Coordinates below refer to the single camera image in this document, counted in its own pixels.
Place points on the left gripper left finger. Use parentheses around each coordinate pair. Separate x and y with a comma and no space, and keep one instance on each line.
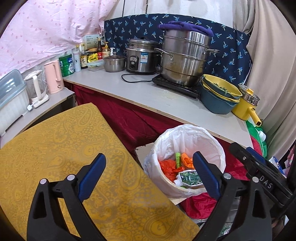
(46,220)

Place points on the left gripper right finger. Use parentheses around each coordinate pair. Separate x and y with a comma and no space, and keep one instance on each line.
(252,220)

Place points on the dark green foil wrapper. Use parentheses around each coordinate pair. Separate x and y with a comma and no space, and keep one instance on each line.
(188,179)

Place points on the red plastic bag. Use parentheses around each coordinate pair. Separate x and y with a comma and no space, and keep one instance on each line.
(170,170)

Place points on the orange printed plastic bag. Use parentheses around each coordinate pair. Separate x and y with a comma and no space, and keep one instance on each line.
(187,162)

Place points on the green carton box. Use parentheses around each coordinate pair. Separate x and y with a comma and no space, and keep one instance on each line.
(178,160)

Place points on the white lined trash bin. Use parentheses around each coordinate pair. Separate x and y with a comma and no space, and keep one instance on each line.
(183,139)

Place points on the yellow paisley tablecloth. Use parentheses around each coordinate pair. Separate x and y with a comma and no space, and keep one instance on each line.
(125,204)

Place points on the yellow saucepan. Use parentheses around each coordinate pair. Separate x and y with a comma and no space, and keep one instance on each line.
(248,102)

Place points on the blue yellow stacked basins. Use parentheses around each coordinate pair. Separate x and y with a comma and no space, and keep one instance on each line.
(218,95)

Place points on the dish rack with blue lid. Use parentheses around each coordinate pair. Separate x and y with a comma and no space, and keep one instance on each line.
(14,99)

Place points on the black induction cooktop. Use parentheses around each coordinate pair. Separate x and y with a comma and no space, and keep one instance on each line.
(185,90)

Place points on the white glass electric kettle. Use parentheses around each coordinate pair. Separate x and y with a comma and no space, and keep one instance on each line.
(37,88)

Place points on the pink electric kettle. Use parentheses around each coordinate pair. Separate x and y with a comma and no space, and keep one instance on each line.
(54,77)

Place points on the green tin can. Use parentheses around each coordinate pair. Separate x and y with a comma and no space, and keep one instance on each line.
(66,65)

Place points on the navy floral cloth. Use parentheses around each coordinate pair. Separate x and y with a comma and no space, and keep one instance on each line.
(231,63)

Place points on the large steel steamer pot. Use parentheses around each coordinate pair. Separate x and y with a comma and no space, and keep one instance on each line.
(183,55)

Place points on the dark soy sauce bottle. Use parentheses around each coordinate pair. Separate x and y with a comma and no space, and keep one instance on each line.
(83,57)

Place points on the white bottle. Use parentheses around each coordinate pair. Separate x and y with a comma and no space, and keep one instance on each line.
(76,59)

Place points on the small steel pot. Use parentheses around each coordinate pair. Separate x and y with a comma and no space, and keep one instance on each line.
(114,63)

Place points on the silver rice cooker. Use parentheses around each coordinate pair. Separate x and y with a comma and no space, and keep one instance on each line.
(142,56)

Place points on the pink dotted curtain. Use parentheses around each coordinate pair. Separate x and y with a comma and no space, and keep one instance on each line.
(41,30)

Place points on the purple cloth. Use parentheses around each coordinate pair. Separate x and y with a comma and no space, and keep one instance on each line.
(182,26)

